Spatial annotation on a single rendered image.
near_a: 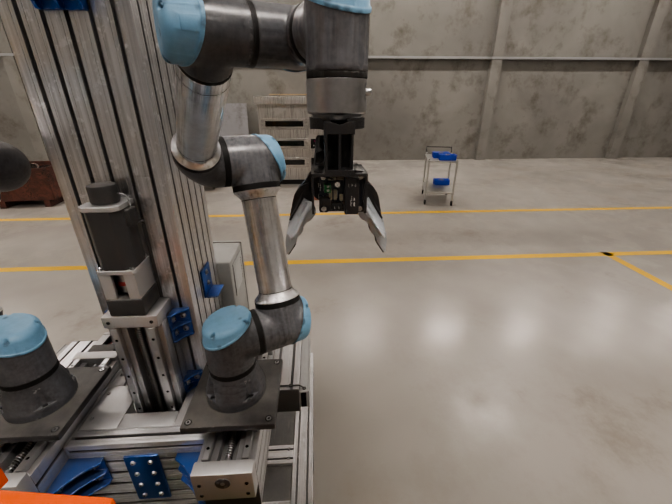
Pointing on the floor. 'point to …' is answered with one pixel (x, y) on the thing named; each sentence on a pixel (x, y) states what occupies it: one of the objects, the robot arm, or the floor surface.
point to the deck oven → (289, 132)
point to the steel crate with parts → (35, 187)
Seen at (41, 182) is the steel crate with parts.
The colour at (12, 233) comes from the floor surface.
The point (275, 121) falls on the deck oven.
